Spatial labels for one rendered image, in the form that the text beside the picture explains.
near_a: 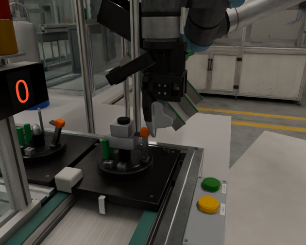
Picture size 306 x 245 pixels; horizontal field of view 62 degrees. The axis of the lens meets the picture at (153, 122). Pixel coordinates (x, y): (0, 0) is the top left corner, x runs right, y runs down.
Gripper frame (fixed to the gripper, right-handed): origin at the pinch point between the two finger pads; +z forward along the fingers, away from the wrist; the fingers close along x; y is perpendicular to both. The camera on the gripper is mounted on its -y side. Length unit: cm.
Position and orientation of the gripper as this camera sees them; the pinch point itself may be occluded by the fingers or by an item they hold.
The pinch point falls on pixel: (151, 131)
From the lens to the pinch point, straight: 58.7
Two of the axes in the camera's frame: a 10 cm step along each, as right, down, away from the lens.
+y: 9.6, 1.0, -2.7
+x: 2.9, -3.6, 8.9
